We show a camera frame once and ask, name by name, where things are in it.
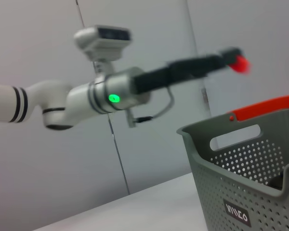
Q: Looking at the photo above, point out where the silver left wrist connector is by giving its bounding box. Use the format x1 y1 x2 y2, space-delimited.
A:
124 108 138 128

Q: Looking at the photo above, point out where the grey door hinge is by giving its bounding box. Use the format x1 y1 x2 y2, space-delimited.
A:
201 87 209 104

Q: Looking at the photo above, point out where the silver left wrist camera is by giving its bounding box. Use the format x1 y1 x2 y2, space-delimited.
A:
73 25 133 73

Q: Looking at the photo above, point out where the orange bin carry handle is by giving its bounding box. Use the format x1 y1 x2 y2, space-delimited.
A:
227 94 289 121

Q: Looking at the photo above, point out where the small red square brick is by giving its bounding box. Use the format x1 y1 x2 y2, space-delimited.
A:
227 54 253 75

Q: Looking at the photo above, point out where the grey-green perforated storage bin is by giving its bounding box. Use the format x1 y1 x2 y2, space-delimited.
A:
176 107 289 231

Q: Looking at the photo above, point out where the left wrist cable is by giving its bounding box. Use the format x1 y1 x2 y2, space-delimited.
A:
134 87 176 123

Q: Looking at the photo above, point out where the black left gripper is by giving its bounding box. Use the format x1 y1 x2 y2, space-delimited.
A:
133 47 244 94

